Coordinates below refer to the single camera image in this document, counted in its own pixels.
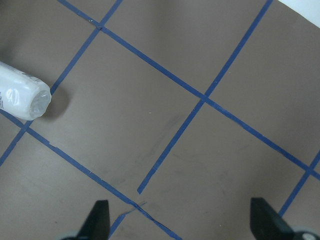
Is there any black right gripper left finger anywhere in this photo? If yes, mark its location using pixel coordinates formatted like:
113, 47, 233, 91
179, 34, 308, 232
75, 200, 110, 240

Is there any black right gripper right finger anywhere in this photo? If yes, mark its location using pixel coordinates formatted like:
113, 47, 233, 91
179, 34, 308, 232
249, 197, 295, 240

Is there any clear tennis ball can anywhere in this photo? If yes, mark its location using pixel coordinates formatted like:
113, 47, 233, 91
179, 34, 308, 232
0, 62, 52, 121

